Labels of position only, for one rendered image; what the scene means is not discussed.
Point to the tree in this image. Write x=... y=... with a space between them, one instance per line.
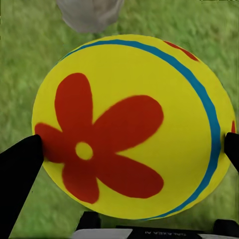
x=90 y=16

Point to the easter egg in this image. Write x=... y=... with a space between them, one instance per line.
x=134 y=127

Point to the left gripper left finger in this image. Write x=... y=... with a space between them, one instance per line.
x=19 y=166

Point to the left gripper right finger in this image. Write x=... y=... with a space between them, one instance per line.
x=232 y=148

